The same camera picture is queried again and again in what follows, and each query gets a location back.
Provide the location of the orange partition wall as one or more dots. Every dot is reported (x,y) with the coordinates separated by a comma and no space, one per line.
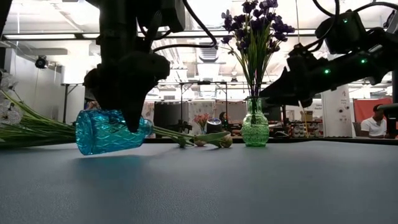
(363,105)

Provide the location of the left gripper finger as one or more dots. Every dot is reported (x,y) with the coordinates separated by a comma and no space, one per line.
(140,74)
(102,90)

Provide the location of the white artificial flower bunch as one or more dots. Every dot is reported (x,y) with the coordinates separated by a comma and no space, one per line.
(37,130)
(9,116)
(6,81)

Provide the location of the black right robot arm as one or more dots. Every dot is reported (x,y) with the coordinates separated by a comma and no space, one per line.
(357,67)

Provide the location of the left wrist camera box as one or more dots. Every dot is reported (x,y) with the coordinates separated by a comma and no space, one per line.
(164,14)

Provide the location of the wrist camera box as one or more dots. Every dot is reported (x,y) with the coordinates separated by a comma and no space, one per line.
(340,31)
(164,14)

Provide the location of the blue glass vase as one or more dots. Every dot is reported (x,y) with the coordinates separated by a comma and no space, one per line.
(102,133)

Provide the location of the overhead light bar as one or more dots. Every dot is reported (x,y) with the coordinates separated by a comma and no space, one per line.
(62,32)

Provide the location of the black monitor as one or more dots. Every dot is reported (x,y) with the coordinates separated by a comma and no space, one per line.
(273,112)

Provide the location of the black rectangular panel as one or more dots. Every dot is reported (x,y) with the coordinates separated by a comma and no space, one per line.
(168,113)

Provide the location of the green glass vase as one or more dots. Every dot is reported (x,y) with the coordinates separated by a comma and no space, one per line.
(255,130)

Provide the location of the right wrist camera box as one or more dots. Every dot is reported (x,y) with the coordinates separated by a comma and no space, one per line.
(340,31)

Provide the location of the cardboard box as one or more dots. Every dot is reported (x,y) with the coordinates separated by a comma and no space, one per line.
(308,115)

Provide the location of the black ceiling spotlight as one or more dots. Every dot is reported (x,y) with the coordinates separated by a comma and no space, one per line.
(41,62)

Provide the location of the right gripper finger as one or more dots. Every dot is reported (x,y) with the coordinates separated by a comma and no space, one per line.
(280,91)

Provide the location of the blue table mat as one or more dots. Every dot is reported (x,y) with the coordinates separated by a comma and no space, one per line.
(217,186)

